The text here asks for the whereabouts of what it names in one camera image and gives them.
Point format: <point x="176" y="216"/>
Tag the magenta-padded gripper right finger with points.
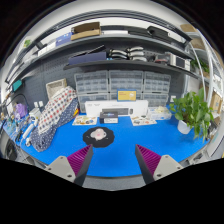
<point x="168" y="166"/>

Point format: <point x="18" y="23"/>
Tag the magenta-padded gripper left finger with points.
<point x="58" y="166"/>

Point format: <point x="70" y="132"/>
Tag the beige pink computer mouse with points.
<point x="98" y="134"/>

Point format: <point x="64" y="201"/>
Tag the black round cartoon mouse pad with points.
<point x="98" y="143"/>

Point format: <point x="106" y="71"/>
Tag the navy polka dot cloth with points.
<point x="50" y="135"/>

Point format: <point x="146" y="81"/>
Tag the cartoon figure sticker sheet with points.
<point x="143" y="120"/>

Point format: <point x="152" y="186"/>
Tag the pale yellow disposable gloves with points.
<point x="160" y="108"/>

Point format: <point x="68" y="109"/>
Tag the green plant in white pot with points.
<point x="191" y="111"/>

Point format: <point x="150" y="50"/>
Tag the white keyboard packaging box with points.
<point x="140" y="107"/>

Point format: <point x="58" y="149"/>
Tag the small black product box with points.
<point x="108" y="117"/>

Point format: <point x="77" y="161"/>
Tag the white woven basket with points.
<point x="55" y="88"/>

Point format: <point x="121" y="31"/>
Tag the white metal shelf unit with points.
<point x="216" y="100"/>

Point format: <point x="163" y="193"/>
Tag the yellow and blue box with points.
<point x="126" y="95"/>

